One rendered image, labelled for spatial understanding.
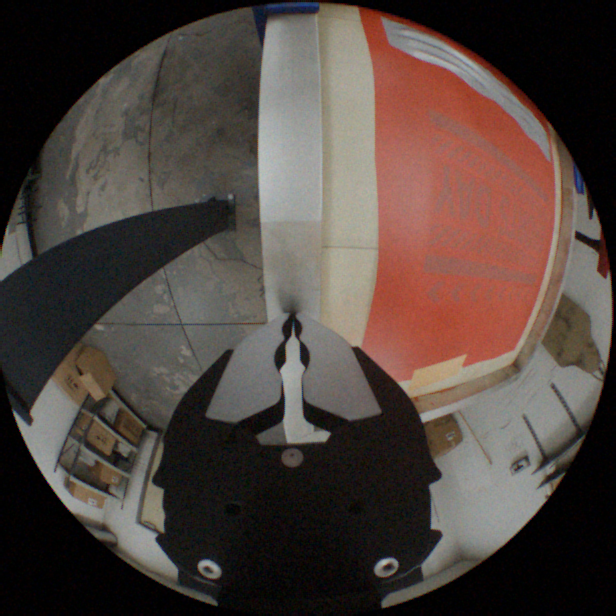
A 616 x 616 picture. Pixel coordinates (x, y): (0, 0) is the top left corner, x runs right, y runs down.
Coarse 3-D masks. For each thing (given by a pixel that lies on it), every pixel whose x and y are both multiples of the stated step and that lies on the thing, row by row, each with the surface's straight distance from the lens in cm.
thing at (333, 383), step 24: (312, 336) 10; (336, 336) 10; (312, 360) 9; (336, 360) 9; (312, 384) 8; (336, 384) 8; (360, 384) 8; (312, 408) 7; (336, 408) 7; (360, 408) 7
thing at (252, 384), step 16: (272, 320) 12; (288, 320) 12; (256, 336) 10; (272, 336) 10; (288, 336) 12; (240, 352) 10; (256, 352) 9; (272, 352) 9; (240, 368) 9; (256, 368) 9; (272, 368) 8; (224, 384) 8; (240, 384) 8; (256, 384) 8; (272, 384) 8; (224, 400) 8; (240, 400) 8; (256, 400) 8; (272, 400) 7; (208, 416) 8; (224, 416) 7; (240, 416) 7; (256, 416) 7; (272, 416) 8; (256, 432) 8
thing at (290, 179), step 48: (288, 48) 18; (288, 96) 15; (288, 144) 13; (288, 192) 12; (576, 192) 60; (288, 240) 12; (288, 288) 13; (528, 336) 57; (288, 384) 19; (480, 384) 46; (288, 432) 28
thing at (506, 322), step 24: (528, 144) 41; (528, 168) 38; (552, 168) 52; (552, 192) 50; (552, 216) 49; (552, 240) 50; (504, 312) 37; (528, 312) 49; (480, 336) 35; (504, 336) 43; (480, 360) 41
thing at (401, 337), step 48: (384, 48) 26; (384, 96) 21; (432, 96) 25; (480, 96) 32; (384, 144) 18; (384, 192) 17; (384, 240) 18; (384, 288) 19; (384, 336) 22; (432, 336) 26
